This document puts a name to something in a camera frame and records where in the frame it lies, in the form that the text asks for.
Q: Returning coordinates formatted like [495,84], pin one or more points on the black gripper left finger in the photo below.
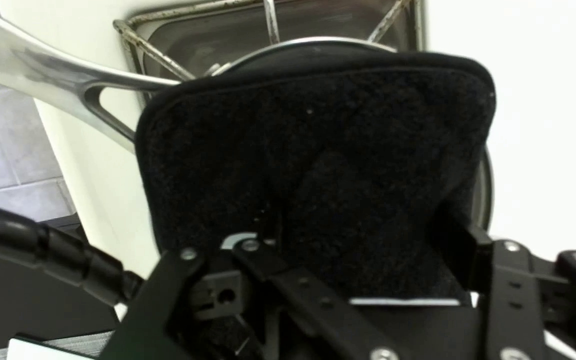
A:
[285,310]

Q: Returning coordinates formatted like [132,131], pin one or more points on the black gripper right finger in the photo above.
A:
[522,296]

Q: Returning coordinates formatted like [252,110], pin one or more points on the white gas stove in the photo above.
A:
[526,45]

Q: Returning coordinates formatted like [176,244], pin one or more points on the dark grey saucepan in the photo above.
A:
[75,87]

